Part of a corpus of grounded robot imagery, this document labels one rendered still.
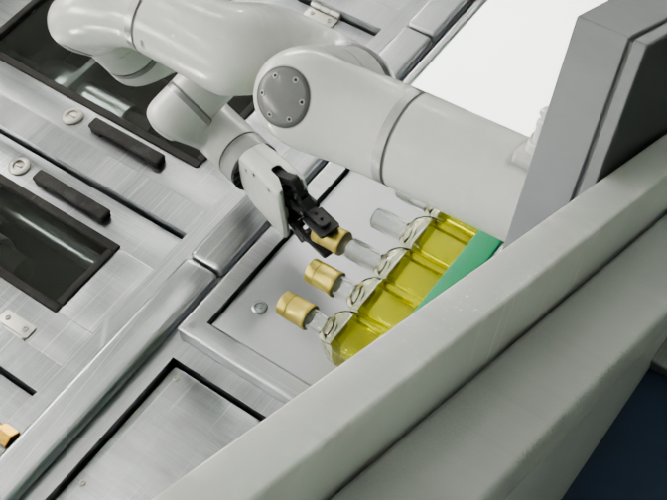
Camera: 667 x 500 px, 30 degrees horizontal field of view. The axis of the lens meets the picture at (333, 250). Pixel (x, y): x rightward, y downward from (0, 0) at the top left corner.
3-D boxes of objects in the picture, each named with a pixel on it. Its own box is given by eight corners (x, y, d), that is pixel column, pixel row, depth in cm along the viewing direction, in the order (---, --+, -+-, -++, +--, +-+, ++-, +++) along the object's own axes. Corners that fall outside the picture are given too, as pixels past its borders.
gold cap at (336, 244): (352, 242, 165) (327, 228, 166) (351, 226, 162) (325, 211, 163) (336, 261, 163) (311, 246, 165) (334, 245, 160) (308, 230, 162)
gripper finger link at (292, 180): (265, 177, 168) (289, 210, 168) (278, 162, 161) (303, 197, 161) (272, 172, 168) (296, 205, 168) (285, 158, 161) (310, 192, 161)
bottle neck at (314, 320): (333, 325, 157) (304, 308, 159) (333, 312, 155) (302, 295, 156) (320, 341, 156) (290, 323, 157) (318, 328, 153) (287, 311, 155)
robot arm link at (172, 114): (179, 55, 168) (130, 106, 168) (224, 97, 163) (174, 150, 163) (227, 105, 181) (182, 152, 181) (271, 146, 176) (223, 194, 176)
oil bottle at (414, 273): (534, 338, 155) (393, 262, 164) (536, 313, 151) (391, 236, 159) (510, 371, 153) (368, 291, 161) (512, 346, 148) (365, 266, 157)
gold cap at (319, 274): (335, 300, 160) (308, 285, 162) (349, 276, 160) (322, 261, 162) (327, 294, 157) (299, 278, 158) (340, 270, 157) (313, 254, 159)
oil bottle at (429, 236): (558, 305, 157) (418, 230, 166) (561, 280, 153) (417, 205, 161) (535, 336, 155) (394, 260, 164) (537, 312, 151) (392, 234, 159)
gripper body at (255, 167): (232, 199, 175) (281, 247, 169) (221, 152, 167) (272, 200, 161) (275, 172, 177) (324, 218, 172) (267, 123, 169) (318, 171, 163)
